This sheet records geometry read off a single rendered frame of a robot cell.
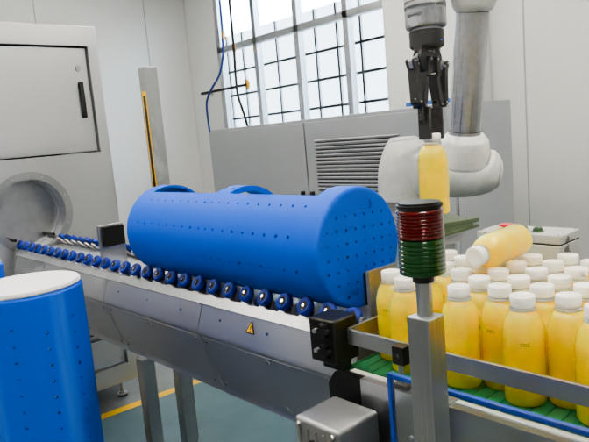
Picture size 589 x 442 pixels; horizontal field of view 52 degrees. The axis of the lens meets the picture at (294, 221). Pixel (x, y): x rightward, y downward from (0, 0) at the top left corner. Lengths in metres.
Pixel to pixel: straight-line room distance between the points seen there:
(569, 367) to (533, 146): 3.28
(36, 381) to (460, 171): 1.37
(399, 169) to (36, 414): 1.26
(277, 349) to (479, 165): 0.91
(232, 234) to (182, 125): 5.58
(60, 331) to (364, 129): 2.18
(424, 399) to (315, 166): 2.88
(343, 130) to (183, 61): 3.94
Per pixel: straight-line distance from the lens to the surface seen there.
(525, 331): 1.04
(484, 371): 1.05
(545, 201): 4.26
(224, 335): 1.67
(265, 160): 4.07
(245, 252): 1.51
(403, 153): 2.01
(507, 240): 1.24
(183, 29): 7.27
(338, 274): 1.37
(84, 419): 1.78
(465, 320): 1.09
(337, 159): 3.54
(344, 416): 1.15
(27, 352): 1.67
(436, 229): 0.83
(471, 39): 1.97
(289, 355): 1.48
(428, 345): 0.87
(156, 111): 2.71
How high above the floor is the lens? 1.36
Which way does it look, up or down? 8 degrees down
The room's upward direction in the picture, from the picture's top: 5 degrees counter-clockwise
